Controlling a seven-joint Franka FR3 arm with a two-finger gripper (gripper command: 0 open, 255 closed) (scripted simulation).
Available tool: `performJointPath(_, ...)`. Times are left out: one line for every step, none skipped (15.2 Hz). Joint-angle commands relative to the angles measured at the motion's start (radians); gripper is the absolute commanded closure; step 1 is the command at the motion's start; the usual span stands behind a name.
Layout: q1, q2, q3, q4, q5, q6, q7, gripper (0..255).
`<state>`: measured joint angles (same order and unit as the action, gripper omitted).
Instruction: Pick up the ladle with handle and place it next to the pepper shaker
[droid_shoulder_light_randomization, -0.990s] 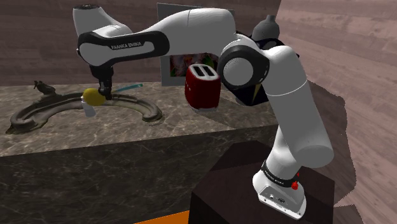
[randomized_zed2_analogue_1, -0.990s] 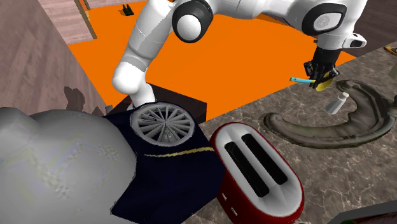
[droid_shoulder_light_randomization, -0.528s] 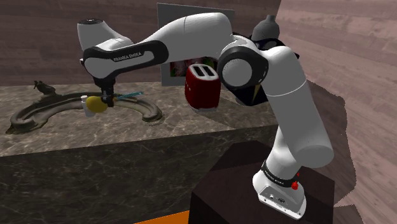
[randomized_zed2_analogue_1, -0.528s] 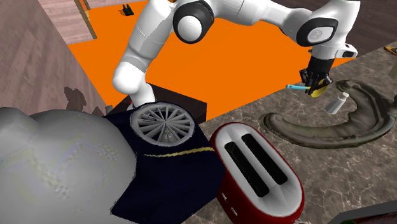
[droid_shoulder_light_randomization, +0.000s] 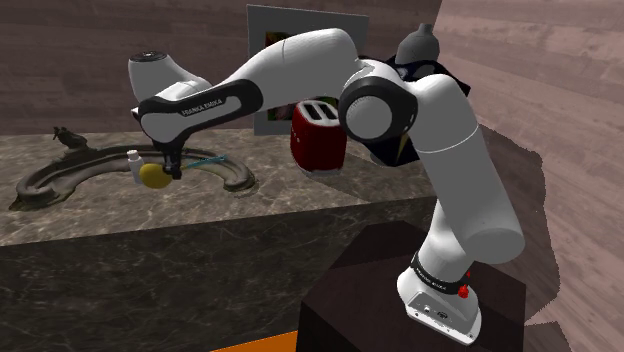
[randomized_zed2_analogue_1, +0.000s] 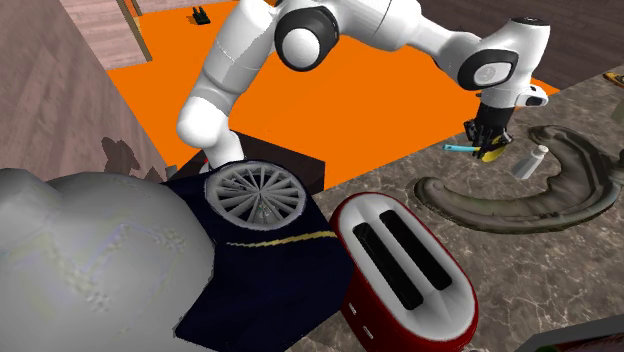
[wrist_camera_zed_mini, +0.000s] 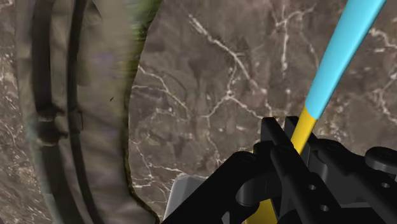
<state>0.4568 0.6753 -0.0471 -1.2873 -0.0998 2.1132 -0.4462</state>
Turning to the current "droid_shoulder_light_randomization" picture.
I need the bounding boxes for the yellow round object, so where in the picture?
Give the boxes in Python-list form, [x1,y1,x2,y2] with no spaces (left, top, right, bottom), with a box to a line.
[138,163,174,191]

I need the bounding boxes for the blue thin brush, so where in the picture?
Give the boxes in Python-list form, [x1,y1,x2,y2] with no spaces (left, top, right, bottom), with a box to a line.
[180,154,229,171]

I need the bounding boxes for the small white bottle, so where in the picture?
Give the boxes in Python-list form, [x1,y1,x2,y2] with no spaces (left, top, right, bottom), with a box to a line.
[126,149,145,185]

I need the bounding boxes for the dark curved sink basin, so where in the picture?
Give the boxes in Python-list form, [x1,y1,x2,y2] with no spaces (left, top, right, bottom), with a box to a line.
[9,143,258,212]

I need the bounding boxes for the dark faucet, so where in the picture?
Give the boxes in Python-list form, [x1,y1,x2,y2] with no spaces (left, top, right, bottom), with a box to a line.
[51,126,92,153]

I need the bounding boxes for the red toaster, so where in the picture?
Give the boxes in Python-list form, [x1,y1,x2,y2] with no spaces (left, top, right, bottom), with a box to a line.
[289,99,349,175]

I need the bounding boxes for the dark robot stand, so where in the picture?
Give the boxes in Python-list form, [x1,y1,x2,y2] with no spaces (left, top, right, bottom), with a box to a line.
[295,220,528,352]

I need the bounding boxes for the grey round vase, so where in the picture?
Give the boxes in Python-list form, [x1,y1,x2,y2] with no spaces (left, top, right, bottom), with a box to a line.
[394,22,441,67]

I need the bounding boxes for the grey framed wall picture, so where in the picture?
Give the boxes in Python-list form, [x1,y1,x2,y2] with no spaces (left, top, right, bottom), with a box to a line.
[246,4,370,137]

